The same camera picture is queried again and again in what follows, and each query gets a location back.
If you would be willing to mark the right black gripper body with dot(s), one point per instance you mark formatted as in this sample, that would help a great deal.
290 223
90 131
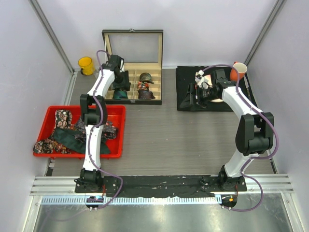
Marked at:
203 95

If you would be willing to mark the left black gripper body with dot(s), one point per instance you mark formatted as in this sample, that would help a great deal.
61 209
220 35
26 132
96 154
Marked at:
119 79

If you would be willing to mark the black gold leaf tie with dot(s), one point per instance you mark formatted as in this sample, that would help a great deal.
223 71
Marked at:
128 83

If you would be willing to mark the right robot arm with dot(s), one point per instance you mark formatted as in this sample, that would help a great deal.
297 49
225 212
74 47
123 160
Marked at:
255 130

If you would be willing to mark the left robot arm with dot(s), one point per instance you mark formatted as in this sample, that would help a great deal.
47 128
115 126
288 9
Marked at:
94 115

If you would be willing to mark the black placemat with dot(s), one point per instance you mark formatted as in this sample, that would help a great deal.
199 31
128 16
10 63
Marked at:
185 75

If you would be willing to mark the rolled green blue tie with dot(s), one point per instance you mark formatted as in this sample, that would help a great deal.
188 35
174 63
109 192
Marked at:
120 94

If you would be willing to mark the pink cream plate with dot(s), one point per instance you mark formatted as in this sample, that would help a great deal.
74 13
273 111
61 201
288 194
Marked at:
209 81

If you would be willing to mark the rolled orange floral tie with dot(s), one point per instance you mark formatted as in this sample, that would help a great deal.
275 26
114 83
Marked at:
143 86

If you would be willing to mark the rolled dark maroon tie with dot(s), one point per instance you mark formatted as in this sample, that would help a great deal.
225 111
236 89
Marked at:
145 94

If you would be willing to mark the yellow mug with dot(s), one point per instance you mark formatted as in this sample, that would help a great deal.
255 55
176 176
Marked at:
87 66

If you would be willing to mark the black tie storage box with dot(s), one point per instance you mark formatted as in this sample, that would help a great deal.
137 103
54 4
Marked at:
142 51

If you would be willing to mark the silver knife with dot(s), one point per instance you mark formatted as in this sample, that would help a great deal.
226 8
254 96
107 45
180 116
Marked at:
247 86

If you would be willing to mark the orange mug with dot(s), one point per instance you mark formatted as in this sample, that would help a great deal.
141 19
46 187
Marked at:
238 71

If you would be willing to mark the dark green leaf tie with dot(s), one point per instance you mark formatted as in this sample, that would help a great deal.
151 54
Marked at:
72 139

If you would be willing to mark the red plastic bin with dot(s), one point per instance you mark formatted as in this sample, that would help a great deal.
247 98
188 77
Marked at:
116 115

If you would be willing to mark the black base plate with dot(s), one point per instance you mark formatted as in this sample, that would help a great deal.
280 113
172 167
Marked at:
164 186

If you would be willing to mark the aluminium front rail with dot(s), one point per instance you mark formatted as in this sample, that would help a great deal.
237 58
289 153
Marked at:
61 190

